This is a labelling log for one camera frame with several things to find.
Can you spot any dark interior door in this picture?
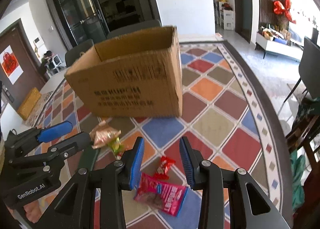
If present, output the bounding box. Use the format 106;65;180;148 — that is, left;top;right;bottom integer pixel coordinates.
235;0;253;42

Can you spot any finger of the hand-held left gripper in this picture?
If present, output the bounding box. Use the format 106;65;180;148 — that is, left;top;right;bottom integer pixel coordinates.
9;131;92;172
4;121;73;155

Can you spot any white shelf unit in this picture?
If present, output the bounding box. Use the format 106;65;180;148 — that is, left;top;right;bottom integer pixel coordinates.
214;0;235;31

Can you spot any black framed glass door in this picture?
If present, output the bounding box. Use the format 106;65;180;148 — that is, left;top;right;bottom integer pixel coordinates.
44;0;110;44

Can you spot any person's left hand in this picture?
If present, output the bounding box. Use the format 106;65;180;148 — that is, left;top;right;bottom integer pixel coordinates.
24;200;42;224

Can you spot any dark green cloth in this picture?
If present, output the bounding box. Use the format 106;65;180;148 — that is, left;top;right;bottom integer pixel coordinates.
296;98;320;124

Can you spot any red foil balloon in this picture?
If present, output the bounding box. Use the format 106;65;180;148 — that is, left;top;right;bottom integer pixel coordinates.
273;0;297;24

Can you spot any red and white door poster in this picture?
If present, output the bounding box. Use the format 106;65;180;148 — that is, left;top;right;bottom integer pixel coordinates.
0;45;24;84

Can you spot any dark green snack packet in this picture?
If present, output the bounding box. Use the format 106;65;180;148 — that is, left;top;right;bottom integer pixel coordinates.
77;144;102;172

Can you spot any gold snack packet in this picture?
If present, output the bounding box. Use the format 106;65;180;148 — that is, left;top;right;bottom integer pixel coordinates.
89;120;122;149

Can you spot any brown entrance door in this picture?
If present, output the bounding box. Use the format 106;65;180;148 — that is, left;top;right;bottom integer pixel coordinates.
0;19;48;112

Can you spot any red candy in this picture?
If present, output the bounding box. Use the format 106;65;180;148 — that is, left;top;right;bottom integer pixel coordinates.
153;156;176;180

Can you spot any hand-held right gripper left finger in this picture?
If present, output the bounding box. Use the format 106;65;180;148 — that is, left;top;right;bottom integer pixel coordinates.
39;137;145;229

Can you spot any green yellow snack packet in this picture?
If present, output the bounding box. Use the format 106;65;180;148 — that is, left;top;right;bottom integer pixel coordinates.
107;137;125;158

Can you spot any brown cardboard box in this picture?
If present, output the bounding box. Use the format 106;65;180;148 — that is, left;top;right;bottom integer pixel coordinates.
64;26;183;118

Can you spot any dark grey chair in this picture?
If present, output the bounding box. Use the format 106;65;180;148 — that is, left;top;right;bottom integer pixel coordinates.
277;36;320;109

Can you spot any red-brown wooden chair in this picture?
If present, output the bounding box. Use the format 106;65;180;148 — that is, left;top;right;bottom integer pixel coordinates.
286;109;320;229

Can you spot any pink blue-edged snack packet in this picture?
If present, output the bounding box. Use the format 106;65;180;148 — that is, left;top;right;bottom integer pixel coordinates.
133;173;188;217

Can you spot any yellow wooden box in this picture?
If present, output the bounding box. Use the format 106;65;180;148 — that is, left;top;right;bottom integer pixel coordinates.
17;88;42;120

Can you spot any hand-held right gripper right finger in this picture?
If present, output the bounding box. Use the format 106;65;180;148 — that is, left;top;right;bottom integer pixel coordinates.
179;136;292;229

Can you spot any white low cabinet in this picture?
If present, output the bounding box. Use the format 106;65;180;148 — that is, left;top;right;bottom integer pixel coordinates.
255;31;304;62

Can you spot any colourful diamond pattern tablecloth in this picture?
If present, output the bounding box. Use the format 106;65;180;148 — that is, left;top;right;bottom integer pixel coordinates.
0;40;290;229

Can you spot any black bag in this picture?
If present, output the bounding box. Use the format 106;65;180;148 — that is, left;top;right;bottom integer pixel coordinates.
37;50;54;74

